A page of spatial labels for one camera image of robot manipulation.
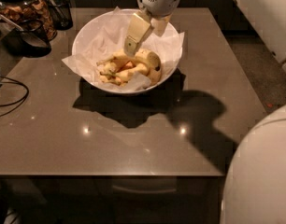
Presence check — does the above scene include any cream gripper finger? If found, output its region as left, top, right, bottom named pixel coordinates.
left=151, top=15, right=171, bottom=36
left=124, top=11, right=153, bottom=56

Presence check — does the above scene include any large yellow banana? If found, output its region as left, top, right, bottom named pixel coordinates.
left=96, top=49, right=161, bottom=71

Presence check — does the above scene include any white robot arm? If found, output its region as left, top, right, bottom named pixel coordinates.
left=124, top=0, right=286, bottom=224

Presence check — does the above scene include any lower yellow banana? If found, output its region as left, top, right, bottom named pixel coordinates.
left=99, top=62, right=162, bottom=86

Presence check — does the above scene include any white bowl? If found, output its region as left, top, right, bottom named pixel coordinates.
left=68, top=8, right=184, bottom=94

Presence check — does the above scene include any small yellow banana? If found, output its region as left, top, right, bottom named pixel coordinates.
left=97, top=59, right=128, bottom=75

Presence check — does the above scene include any white paper liner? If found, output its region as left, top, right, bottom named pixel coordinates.
left=63, top=7, right=184, bottom=95

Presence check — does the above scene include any black mesh pen holder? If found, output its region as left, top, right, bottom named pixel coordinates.
left=47, top=0, right=73, bottom=31

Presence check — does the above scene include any black mesh cup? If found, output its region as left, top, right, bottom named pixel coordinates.
left=3, top=20, right=51, bottom=57

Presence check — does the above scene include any glass snack jar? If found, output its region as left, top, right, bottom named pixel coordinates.
left=0, top=0, right=57, bottom=40

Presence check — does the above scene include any black cable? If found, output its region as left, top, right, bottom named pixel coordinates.
left=0, top=74, right=30, bottom=119

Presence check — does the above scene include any metal spoon handle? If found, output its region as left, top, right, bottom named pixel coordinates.
left=0, top=13, right=24, bottom=32

